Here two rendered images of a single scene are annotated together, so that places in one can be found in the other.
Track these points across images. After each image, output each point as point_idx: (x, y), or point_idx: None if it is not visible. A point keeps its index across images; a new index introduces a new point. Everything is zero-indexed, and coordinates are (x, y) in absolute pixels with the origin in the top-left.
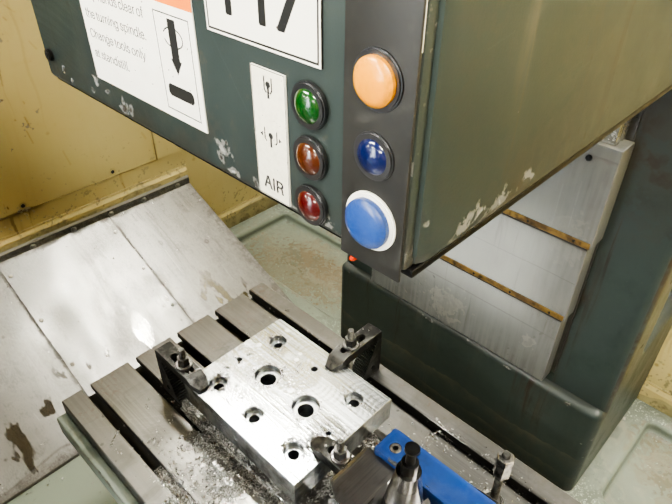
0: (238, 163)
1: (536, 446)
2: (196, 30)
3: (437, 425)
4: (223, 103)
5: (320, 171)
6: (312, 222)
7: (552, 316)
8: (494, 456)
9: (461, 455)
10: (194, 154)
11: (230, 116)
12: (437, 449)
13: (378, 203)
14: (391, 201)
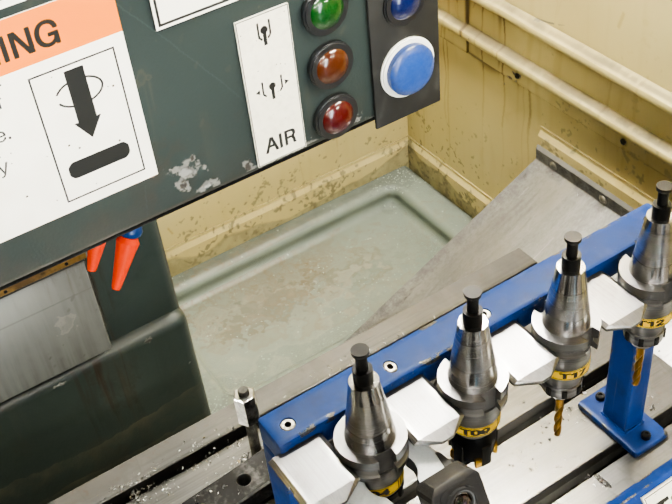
0: (216, 166)
1: (154, 424)
2: (129, 48)
3: (124, 491)
4: (185, 109)
5: (350, 65)
6: (344, 131)
7: (73, 264)
8: (199, 437)
9: (183, 474)
10: (107, 240)
11: (199, 116)
12: (163, 501)
13: (417, 40)
14: (425, 28)
